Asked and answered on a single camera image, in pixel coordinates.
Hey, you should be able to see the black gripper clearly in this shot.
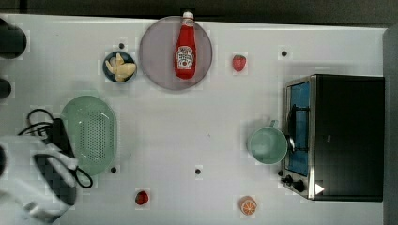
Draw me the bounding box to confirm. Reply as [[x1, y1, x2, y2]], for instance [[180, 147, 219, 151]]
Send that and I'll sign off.
[[50, 118, 75, 158]]

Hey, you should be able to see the mint green oval strainer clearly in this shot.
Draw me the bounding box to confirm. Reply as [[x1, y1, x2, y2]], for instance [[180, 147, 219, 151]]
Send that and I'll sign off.
[[61, 96, 116, 175]]

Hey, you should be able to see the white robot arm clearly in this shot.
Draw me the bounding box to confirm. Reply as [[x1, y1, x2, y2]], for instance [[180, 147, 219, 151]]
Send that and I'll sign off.
[[0, 118, 78, 223]]

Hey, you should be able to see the small black cup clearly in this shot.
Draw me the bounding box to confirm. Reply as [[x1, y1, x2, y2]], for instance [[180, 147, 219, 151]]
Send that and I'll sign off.
[[0, 79, 12, 98]]

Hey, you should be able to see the dark red toy strawberry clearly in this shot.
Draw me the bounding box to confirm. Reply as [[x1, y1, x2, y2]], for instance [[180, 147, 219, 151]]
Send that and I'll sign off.
[[135, 190, 149, 205]]

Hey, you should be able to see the yellow toy chicken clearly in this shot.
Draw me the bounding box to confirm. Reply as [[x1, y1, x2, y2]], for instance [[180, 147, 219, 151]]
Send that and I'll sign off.
[[105, 52, 137, 83]]

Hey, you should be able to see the small blue bowl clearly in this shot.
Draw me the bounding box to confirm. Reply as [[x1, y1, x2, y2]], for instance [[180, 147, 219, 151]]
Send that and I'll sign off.
[[102, 52, 137, 83]]

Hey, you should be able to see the large black cup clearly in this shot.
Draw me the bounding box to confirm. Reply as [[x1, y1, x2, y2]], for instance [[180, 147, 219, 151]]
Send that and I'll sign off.
[[0, 19, 27, 59]]

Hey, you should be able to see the grey round plate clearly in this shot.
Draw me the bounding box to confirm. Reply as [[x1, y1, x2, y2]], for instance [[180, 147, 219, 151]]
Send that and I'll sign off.
[[139, 16, 213, 91]]

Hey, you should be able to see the red ketchup bottle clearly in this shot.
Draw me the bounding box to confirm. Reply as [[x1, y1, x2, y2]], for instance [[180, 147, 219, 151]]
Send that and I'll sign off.
[[174, 11, 196, 80]]

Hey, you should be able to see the orange slice toy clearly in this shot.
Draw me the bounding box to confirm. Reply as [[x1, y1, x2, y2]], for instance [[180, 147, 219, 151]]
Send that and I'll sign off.
[[239, 196, 257, 216]]

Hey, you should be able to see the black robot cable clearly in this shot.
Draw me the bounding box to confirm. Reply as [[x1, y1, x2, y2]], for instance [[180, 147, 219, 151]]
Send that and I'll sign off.
[[17, 108, 94, 189]]

